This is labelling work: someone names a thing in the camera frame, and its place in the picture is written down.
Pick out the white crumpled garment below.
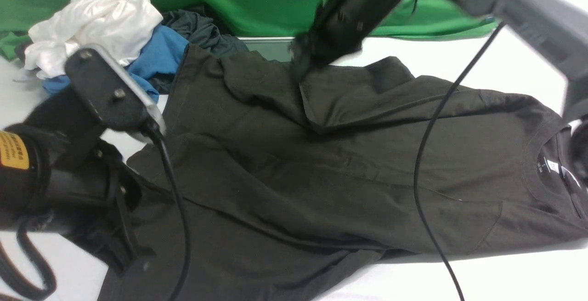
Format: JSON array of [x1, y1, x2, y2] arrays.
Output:
[[23, 0, 163, 79]]

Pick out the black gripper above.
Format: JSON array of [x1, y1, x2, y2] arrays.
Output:
[[23, 87, 155, 274], [290, 0, 403, 81]]

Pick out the gray robot arm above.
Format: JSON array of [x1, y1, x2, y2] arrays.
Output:
[[290, 0, 588, 179]]

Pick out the green backdrop cloth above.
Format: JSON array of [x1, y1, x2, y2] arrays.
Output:
[[0, 0, 497, 60]]

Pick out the blue crumpled garment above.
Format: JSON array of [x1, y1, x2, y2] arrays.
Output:
[[43, 25, 190, 104]]

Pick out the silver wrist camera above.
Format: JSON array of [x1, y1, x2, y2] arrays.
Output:
[[64, 44, 167, 143]]

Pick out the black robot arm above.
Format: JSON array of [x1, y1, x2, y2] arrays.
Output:
[[0, 88, 156, 275]]

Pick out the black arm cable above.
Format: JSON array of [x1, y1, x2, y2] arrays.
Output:
[[413, 21, 506, 301], [0, 126, 192, 301]]

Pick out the dark teal crumpled garment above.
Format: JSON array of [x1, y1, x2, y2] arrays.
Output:
[[148, 7, 251, 95]]

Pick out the dark gray long-sleeved shirt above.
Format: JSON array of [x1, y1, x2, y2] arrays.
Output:
[[96, 44, 588, 301]]

